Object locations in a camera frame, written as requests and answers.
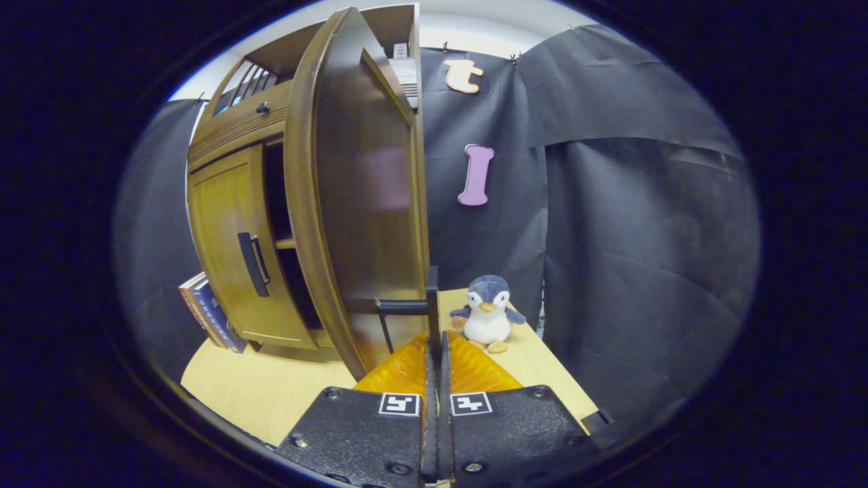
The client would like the penguin plush toy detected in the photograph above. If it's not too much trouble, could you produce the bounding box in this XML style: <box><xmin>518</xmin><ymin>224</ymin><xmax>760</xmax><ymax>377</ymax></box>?
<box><xmin>449</xmin><ymin>274</ymin><xmax>528</xmax><ymax>355</ymax></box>

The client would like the wooden shoe cabinet door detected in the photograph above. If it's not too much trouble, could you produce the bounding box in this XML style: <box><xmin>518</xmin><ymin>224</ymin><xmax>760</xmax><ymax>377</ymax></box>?
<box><xmin>283</xmin><ymin>6</ymin><xmax>442</xmax><ymax>382</ymax></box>
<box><xmin>187</xmin><ymin>143</ymin><xmax>320</xmax><ymax>352</ymax></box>

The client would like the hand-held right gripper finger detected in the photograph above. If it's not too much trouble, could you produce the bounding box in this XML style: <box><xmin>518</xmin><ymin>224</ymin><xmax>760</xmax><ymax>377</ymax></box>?
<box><xmin>438</xmin><ymin>330</ymin><xmax>601</xmax><ymax>486</ymax></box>
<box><xmin>275</xmin><ymin>330</ymin><xmax>439</xmax><ymax>488</ymax></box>

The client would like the black backdrop cloth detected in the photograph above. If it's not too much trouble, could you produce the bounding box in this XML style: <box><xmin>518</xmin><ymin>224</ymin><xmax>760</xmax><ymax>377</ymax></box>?
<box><xmin>112</xmin><ymin>24</ymin><xmax>761</xmax><ymax>448</ymax></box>

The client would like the blue cover book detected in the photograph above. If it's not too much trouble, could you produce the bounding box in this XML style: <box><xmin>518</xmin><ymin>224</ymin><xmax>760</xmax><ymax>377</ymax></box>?
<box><xmin>193</xmin><ymin>278</ymin><xmax>249</xmax><ymax>355</ymax></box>

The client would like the red white book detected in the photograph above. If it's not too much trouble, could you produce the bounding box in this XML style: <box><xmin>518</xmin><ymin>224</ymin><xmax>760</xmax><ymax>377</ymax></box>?
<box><xmin>178</xmin><ymin>272</ymin><xmax>219</xmax><ymax>341</ymax></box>

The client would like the wooden double-door shoe cabinet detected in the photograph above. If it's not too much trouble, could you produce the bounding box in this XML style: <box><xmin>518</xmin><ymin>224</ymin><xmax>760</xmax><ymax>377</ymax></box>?
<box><xmin>186</xmin><ymin>3</ymin><xmax>432</xmax><ymax>354</ymax></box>

